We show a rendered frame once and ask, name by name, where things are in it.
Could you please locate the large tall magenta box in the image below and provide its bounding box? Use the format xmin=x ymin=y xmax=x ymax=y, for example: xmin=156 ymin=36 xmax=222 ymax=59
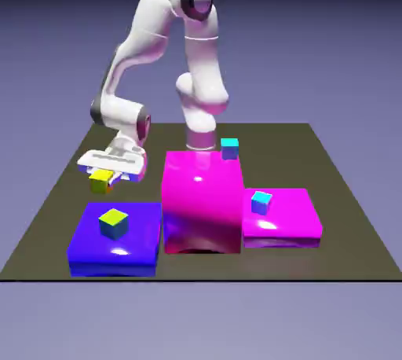
xmin=161 ymin=150 xmax=245 ymax=255

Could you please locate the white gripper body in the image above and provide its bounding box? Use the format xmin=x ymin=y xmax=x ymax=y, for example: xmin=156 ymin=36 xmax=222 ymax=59
xmin=76 ymin=148 xmax=148 ymax=183

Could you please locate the large flat magenta box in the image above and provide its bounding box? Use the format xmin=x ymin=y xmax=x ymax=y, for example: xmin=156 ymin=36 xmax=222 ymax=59
xmin=241 ymin=187 xmax=323 ymax=249

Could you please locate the large blue box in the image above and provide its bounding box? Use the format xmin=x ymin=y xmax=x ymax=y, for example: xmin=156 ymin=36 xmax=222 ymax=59
xmin=66 ymin=201 xmax=163 ymax=278

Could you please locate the small cyan cube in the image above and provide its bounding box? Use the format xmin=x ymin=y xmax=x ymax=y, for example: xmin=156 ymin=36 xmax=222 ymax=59
xmin=220 ymin=138 xmax=239 ymax=160
xmin=250 ymin=190 xmax=273 ymax=215

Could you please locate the small yellow cube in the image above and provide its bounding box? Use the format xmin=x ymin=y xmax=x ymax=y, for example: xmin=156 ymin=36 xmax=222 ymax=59
xmin=88 ymin=168 xmax=115 ymax=195
xmin=97 ymin=208 xmax=130 ymax=241

